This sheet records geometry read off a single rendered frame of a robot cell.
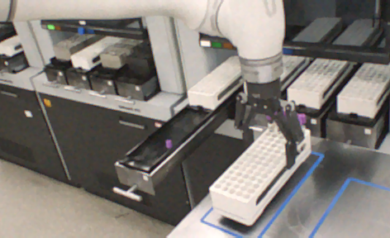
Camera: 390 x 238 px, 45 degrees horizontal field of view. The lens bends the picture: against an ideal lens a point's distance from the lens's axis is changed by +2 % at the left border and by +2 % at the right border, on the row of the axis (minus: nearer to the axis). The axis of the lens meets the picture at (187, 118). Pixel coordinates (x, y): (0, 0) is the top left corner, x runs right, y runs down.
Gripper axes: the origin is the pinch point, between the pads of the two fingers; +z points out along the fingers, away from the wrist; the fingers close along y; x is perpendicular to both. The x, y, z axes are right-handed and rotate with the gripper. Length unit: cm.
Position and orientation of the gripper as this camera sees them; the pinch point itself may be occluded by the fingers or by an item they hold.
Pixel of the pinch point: (269, 152)
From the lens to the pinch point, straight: 111.1
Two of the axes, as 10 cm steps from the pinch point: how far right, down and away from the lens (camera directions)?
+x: 6.1, -4.8, 6.3
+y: 7.7, 2.0, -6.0
